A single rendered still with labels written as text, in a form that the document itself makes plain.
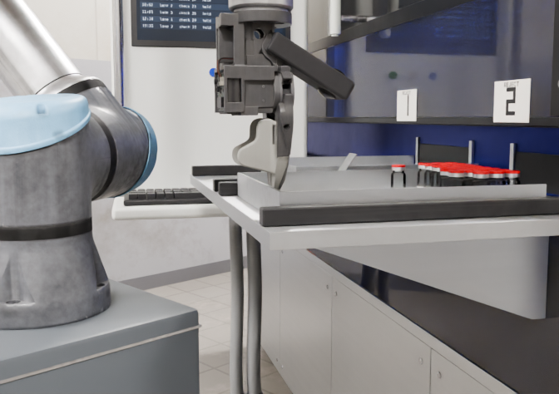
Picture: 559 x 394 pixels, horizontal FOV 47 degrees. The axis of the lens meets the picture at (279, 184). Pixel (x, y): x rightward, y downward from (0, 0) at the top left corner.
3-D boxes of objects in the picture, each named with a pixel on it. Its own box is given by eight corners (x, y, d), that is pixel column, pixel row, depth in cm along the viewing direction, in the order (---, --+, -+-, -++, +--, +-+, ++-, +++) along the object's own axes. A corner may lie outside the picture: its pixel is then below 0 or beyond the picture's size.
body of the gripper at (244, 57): (214, 118, 79) (213, 17, 77) (282, 118, 81) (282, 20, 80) (225, 118, 71) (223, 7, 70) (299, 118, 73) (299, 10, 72)
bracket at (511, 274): (531, 312, 89) (535, 219, 88) (546, 318, 86) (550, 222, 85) (294, 332, 80) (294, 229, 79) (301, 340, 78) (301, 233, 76)
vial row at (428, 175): (427, 192, 100) (427, 162, 100) (492, 207, 83) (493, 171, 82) (414, 192, 100) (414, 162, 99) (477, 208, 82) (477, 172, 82)
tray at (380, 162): (413, 171, 141) (413, 155, 141) (477, 183, 116) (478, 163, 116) (260, 174, 132) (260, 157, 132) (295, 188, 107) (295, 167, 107)
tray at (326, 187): (442, 189, 105) (443, 168, 105) (545, 212, 80) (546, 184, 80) (237, 195, 97) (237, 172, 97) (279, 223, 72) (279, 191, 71)
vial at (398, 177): (401, 194, 96) (402, 165, 96) (408, 196, 94) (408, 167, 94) (388, 195, 96) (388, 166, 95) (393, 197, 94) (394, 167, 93)
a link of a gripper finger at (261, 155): (234, 196, 76) (234, 118, 75) (283, 194, 78) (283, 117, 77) (239, 199, 73) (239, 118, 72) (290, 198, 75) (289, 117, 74)
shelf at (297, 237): (403, 178, 146) (403, 169, 146) (652, 230, 79) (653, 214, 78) (190, 184, 134) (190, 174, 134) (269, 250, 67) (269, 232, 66)
